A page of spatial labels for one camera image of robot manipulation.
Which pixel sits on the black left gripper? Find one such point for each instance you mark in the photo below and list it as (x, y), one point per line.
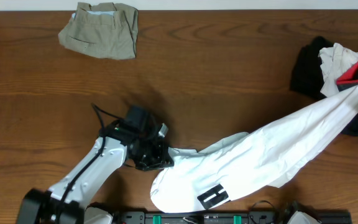
(155, 156)

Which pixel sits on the white t-shirt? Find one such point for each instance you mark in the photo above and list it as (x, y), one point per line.
(243, 163)

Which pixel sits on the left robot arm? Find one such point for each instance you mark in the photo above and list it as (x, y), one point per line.
(69, 200)

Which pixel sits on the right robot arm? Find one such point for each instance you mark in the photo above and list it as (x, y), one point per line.
(297, 213)

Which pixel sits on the white patterned garment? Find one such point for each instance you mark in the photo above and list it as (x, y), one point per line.
(335, 61)

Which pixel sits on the folded khaki shorts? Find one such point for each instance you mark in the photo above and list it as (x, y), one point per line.
(106, 30)

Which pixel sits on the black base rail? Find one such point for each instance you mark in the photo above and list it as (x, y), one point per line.
(201, 218)

